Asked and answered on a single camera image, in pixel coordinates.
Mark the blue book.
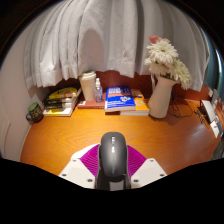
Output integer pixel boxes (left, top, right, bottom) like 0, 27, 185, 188
104, 85, 137, 113

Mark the black cable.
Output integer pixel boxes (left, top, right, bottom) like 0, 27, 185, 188
169, 96, 198, 118

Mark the yellow and black book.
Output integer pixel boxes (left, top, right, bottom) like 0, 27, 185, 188
48, 87, 78, 100

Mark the green and black mug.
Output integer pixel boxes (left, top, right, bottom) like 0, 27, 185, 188
25, 102, 45, 124

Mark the red book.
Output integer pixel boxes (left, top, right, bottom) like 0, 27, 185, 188
77, 99, 106, 110

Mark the grey book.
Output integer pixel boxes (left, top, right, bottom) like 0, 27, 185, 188
43, 101, 76, 110

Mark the silver laptop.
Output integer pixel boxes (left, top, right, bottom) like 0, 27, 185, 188
199, 99, 218, 124

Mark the orange book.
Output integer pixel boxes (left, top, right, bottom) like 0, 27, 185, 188
119, 89, 150, 117

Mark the clear spray bottle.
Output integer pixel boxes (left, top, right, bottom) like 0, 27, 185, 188
93, 77, 104, 103

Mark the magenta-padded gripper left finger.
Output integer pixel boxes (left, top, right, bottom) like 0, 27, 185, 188
59, 143, 101, 190

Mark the white curtain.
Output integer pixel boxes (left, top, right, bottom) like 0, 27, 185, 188
23, 0, 211, 93

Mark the dark grey computer mouse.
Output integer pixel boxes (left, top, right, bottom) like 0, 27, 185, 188
94, 131, 132, 192

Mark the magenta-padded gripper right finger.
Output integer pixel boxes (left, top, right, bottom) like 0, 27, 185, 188
126, 144, 168, 190

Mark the white flower bouquet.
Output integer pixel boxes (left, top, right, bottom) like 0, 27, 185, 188
143, 35, 193, 91

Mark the cream tumbler with lid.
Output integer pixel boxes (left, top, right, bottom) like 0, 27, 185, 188
78, 70, 98, 102

